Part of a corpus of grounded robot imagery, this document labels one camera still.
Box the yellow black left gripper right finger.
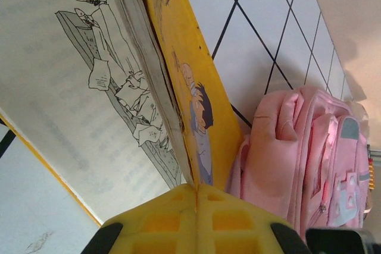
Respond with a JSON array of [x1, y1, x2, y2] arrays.
[[198, 184, 312, 254]]

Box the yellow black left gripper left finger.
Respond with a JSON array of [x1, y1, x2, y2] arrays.
[[80, 184, 199, 254]]

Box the pink backpack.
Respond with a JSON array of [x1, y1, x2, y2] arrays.
[[224, 86, 373, 237]]

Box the yellow cartoon book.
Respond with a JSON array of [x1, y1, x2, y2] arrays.
[[0, 0, 248, 228]]

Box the black charger board orange connectors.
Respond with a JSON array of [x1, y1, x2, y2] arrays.
[[368, 158, 374, 191]]

